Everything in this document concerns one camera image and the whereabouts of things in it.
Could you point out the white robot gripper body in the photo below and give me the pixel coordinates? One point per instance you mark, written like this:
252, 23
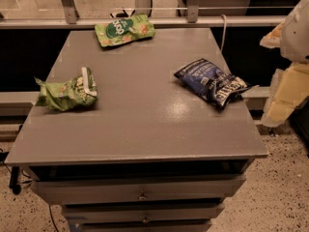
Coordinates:
296, 38

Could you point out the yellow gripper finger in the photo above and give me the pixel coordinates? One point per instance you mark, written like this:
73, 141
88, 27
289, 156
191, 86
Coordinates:
288, 89
273, 38

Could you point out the blue kettle chip bag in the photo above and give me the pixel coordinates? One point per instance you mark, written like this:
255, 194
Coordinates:
210, 83

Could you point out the green rice chip bag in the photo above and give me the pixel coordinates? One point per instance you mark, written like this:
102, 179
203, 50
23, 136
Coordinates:
124, 30

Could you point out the crumpled light green chip bag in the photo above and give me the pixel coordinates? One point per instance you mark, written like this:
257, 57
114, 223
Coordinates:
80, 91

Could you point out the grey middle drawer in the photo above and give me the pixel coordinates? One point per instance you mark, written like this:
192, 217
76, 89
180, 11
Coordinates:
150, 212

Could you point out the grey drawer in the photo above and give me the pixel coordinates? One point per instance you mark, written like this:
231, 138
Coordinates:
159, 226
138, 190
150, 212

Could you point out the grey bottom drawer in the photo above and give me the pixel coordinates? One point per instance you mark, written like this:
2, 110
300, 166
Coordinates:
159, 226

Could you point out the grey top drawer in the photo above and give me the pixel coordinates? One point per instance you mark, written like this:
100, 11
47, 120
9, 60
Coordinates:
138, 190

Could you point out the metal railing frame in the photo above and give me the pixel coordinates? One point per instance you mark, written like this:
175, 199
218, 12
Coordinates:
73, 20

